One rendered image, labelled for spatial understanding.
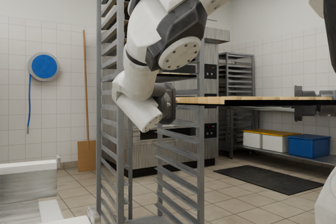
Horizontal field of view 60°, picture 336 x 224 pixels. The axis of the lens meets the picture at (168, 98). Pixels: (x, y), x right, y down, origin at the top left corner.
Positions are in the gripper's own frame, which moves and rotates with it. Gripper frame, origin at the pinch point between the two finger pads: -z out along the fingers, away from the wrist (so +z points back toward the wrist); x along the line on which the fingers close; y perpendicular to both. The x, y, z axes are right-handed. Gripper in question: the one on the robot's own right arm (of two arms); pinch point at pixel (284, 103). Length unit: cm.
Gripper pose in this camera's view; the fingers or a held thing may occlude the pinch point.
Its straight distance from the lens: 110.3
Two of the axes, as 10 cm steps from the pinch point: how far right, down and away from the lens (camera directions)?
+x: 0.0, -10.0, 0.0
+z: 9.3, 0.0, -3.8
